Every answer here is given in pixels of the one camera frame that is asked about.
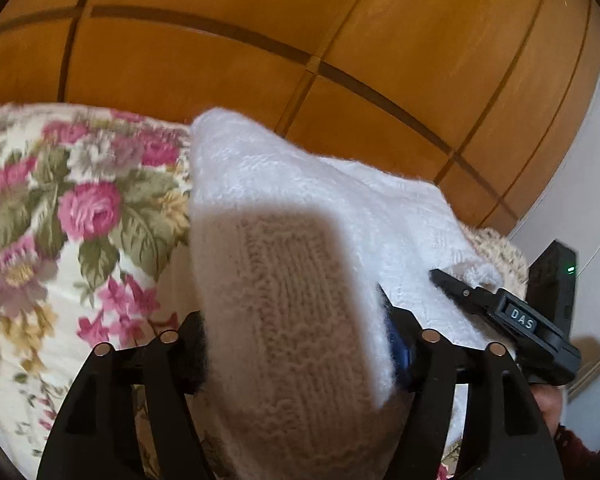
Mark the wooden headboard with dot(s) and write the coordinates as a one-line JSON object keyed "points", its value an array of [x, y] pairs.
{"points": [[280, 10]]}

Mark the floral bedspread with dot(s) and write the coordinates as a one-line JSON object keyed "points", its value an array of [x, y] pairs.
{"points": [[80, 210]]}

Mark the beige knitted cloth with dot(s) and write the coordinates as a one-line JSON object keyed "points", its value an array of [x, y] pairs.
{"points": [[500, 252]]}

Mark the person's right forearm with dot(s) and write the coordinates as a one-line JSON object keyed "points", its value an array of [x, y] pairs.
{"points": [[575, 447]]}

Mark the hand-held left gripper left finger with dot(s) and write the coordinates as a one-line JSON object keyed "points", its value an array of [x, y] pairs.
{"points": [[177, 360]]}

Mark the white knitted sweater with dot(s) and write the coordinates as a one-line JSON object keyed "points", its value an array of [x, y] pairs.
{"points": [[280, 285]]}

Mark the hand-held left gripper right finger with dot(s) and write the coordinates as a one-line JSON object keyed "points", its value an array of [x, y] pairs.
{"points": [[400, 355]]}

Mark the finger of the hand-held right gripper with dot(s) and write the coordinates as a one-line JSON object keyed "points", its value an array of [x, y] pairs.
{"points": [[460, 287]]}

